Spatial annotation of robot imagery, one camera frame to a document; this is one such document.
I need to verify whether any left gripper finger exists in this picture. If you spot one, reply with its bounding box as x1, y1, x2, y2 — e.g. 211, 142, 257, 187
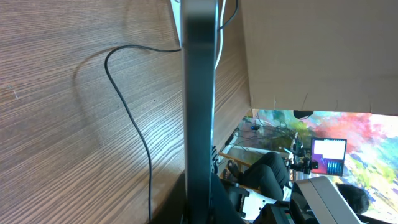
210, 146, 244, 224

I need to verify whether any black USB charging cable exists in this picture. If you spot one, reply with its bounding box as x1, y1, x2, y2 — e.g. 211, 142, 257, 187
104, 0, 239, 222

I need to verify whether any smartphone with teal screen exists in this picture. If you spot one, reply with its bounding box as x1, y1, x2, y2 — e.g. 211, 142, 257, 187
181, 0, 218, 223

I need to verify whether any white power strip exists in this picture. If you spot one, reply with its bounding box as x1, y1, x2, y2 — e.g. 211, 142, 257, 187
170, 0, 182, 47

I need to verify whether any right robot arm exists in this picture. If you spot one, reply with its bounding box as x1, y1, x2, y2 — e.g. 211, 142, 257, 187
239, 176, 361, 224

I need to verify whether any seated person in black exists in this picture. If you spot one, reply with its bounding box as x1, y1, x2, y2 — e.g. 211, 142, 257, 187
228, 152, 369, 214

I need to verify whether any white power strip cord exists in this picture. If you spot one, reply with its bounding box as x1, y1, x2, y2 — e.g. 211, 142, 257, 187
214, 0, 227, 71

